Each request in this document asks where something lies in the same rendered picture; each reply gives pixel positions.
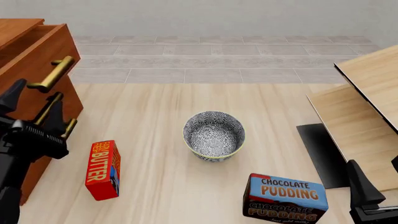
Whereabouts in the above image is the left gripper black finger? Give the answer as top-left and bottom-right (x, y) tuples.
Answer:
(0, 78), (27, 118)
(43, 100), (67, 139)

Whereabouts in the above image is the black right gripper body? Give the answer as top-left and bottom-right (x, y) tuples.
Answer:
(348, 202), (398, 224)

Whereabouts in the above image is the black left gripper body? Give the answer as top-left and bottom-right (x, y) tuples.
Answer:
(0, 116), (70, 162)

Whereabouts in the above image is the wooden cabinet with drawers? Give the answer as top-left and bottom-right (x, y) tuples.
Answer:
(0, 18), (85, 207)

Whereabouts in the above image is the open wooden drawer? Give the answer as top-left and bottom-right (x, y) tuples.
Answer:
(0, 22), (82, 99)

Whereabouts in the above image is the red butter box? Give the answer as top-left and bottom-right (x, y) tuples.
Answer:
(85, 139), (122, 202)

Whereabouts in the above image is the blue brown chocolate pudding box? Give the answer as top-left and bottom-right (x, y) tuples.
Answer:
(242, 172), (330, 224)

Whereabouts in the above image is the black-edged pale wood panel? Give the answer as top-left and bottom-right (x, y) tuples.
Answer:
(333, 44), (398, 139)

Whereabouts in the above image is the blue white patterned bowl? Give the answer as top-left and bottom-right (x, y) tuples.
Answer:
(182, 110), (246, 163)

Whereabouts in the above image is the long brass drawer handle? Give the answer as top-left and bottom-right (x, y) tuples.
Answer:
(33, 91), (64, 126)
(60, 118), (78, 139)
(26, 55), (76, 94)

